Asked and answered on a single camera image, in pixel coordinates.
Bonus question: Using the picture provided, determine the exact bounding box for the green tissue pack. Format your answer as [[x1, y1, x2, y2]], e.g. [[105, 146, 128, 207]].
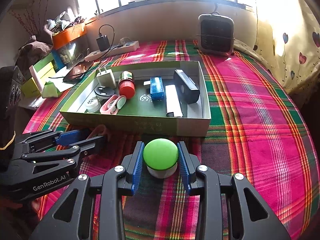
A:
[[41, 81, 61, 99]]

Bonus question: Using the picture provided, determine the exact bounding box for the red cap medicine bottle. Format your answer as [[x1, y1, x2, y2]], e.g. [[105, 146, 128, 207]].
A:
[[118, 71, 136, 99]]

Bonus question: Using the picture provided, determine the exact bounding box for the orange storage bin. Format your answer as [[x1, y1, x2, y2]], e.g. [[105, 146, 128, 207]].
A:
[[52, 23, 87, 50]]

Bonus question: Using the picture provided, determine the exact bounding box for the black smartphone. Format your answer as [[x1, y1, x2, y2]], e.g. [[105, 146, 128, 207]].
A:
[[63, 61, 92, 84]]

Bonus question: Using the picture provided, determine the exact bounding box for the brown checked cloth bag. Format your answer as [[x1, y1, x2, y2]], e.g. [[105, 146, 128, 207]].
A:
[[16, 24, 53, 76]]

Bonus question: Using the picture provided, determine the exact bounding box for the white usb wall charger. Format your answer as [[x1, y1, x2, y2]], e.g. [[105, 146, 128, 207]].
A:
[[96, 67, 117, 89]]

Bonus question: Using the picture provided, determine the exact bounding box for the left hand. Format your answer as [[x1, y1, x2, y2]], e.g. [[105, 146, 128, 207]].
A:
[[0, 197, 23, 210]]

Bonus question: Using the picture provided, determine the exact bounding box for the black charger cable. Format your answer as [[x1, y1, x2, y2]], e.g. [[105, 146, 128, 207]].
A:
[[48, 24, 132, 79]]

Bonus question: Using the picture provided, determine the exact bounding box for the green top round container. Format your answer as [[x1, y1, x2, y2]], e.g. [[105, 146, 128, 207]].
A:
[[143, 138, 178, 179]]

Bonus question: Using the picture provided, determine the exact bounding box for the white paper sheet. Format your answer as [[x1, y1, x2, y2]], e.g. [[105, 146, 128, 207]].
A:
[[18, 67, 74, 111]]

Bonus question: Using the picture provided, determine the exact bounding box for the yellow green boxes stack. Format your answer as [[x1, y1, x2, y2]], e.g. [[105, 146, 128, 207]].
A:
[[21, 53, 63, 98]]

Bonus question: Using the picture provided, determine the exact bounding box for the black power adapter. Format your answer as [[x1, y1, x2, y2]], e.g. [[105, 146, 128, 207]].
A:
[[97, 33, 110, 51]]

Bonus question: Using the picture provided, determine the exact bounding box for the blue translucent usb tester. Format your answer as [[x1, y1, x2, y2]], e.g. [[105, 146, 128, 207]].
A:
[[143, 76, 164, 101]]

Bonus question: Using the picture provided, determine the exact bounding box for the silver black lighter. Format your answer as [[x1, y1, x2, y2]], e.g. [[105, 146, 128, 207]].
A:
[[165, 85, 183, 117]]

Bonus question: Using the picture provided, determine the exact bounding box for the white power strip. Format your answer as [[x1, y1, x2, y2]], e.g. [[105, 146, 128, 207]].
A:
[[84, 41, 139, 62]]

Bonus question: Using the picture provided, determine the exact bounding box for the black oval key fob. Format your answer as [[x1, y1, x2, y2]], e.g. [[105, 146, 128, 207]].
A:
[[94, 86, 115, 100]]

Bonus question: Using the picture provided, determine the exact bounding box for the grey portable fan heater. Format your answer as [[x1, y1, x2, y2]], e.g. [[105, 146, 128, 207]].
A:
[[197, 14, 235, 56]]

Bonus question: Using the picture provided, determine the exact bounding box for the heart pattern curtain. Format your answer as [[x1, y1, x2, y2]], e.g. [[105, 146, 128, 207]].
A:
[[249, 0, 320, 95]]

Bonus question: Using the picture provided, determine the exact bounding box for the pink ear hook clip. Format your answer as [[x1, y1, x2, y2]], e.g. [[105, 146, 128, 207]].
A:
[[87, 124, 111, 142], [100, 94, 127, 115]]

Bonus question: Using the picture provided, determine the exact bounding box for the black rectangular remote device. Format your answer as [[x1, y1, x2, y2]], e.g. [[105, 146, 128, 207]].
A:
[[173, 69, 200, 104]]

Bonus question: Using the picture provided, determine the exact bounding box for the green cardboard box tray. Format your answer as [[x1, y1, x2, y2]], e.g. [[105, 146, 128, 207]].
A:
[[60, 61, 211, 137]]

